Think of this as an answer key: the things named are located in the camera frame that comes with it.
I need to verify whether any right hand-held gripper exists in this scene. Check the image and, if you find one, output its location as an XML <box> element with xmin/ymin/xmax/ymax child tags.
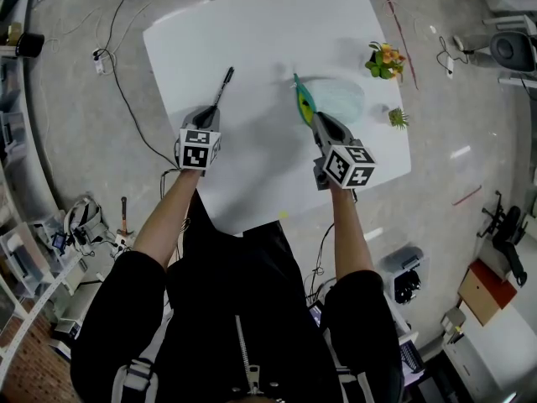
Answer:
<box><xmin>311</xmin><ymin>111</ymin><xmax>378</xmax><ymax>191</ymax></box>

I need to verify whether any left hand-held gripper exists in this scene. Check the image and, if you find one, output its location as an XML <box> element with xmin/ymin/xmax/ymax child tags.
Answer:
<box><xmin>174</xmin><ymin>104</ymin><xmax>222</xmax><ymax>171</ymax></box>

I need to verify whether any clear plastic pouch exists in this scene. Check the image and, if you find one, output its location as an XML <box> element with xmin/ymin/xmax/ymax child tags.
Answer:
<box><xmin>292</xmin><ymin>72</ymin><xmax>364</xmax><ymax>128</ymax></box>

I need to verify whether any black pen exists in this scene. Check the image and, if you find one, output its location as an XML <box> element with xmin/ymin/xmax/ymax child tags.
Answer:
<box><xmin>211</xmin><ymin>65</ymin><xmax>236</xmax><ymax>109</ymax></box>

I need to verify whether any person's right forearm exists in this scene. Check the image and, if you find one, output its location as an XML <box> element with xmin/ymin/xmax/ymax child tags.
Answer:
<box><xmin>329</xmin><ymin>186</ymin><xmax>376</xmax><ymax>280</ymax></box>

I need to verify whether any person's left forearm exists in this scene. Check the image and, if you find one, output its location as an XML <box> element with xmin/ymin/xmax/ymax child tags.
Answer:
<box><xmin>133</xmin><ymin>166</ymin><xmax>202</xmax><ymax>270</ymax></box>

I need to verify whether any small green potted plant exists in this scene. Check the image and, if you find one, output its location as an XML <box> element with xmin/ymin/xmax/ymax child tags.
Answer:
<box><xmin>388</xmin><ymin>107</ymin><xmax>410</xmax><ymax>131</ymax></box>

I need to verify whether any orange flower potted plant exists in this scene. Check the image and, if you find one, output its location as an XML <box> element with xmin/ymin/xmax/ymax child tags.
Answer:
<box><xmin>363</xmin><ymin>42</ymin><xmax>407</xmax><ymax>82</ymax></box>

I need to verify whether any red stick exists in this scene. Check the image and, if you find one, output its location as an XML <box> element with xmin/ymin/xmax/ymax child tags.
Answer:
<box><xmin>451</xmin><ymin>185</ymin><xmax>482</xmax><ymax>207</ymax></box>

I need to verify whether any clear bin of black items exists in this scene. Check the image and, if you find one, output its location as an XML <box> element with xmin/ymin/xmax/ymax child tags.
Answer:
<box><xmin>380</xmin><ymin>245</ymin><xmax>427</xmax><ymax>306</ymax></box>

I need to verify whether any person's black clothing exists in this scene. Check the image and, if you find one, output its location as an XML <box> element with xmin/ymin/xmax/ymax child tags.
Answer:
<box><xmin>70</xmin><ymin>191</ymin><xmax>406</xmax><ymax>403</ymax></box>

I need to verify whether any black cylindrical bin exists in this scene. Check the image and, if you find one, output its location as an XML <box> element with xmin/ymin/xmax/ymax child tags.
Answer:
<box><xmin>14</xmin><ymin>32</ymin><xmax>46</xmax><ymax>58</ymax></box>

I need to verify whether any grey swivel chair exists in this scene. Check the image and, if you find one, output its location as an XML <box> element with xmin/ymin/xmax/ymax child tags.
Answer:
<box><xmin>489</xmin><ymin>30</ymin><xmax>537</xmax><ymax>75</ymax></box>

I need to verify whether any black office chair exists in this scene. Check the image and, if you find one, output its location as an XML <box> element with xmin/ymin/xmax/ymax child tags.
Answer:
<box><xmin>477</xmin><ymin>190</ymin><xmax>530</xmax><ymax>288</ymax></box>

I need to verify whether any brown box with red lid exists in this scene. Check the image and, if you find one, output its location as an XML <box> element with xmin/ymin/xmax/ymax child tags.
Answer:
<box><xmin>456</xmin><ymin>258</ymin><xmax>519</xmax><ymax>327</ymax></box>

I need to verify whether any purple file tray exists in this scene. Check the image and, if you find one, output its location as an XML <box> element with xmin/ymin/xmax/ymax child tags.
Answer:
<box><xmin>398</xmin><ymin>341</ymin><xmax>425</xmax><ymax>376</ymax></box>

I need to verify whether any white metal shelving unit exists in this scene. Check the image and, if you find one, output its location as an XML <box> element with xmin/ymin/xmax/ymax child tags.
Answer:
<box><xmin>0</xmin><ymin>0</ymin><xmax>87</xmax><ymax>377</ymax></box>

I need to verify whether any white cabinet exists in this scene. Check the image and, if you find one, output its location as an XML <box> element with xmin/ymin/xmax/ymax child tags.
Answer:
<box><xmin>442</xmin><ymin>304</ymin><xmax>537</xmax><ymax>403</ymax></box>

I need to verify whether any black floor cable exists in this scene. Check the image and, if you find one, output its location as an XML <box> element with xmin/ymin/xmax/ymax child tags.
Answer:
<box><xmin>102</xmin><ymin>50</ymin><xmax>182</xmax><ymax>171</ymax></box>

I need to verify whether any wooden handle hammer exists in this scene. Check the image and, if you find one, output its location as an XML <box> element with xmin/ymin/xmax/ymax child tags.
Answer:
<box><xmin>117</xmin><ymin>196</ymin><xmax>134</xmax><ymax>238</ymax></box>

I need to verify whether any grey strap harness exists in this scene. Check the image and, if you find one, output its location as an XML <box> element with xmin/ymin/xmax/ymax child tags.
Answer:
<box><xmin>62</xmin><ymin>197</ymin><xmax>117</xmax><ymax>254</ymax></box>

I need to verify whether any grey shoulder strap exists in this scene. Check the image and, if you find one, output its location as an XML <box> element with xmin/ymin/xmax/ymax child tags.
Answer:
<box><xmin>335</xmin><ymin>365</ymin><xmax>374</xmax><ymax>403</ymax></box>
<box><xmin>111</xmin><ymin>357</ymin><xmax>159</xmax><ymax>403</ymax></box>

